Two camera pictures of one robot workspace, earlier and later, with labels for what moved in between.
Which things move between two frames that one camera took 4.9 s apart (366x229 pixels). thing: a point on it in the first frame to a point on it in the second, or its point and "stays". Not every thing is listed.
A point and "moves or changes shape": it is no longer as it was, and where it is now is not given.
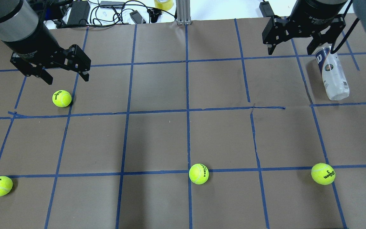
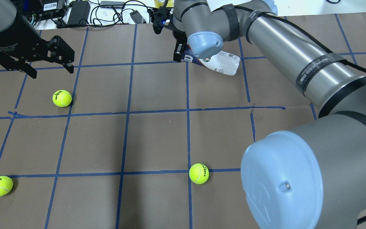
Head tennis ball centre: [199, 173] stays
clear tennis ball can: [333, 74] moves or changes shape
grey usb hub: [109, 4] stays
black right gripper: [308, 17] to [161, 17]
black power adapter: [79, 13] stays
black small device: [136, 17] stays
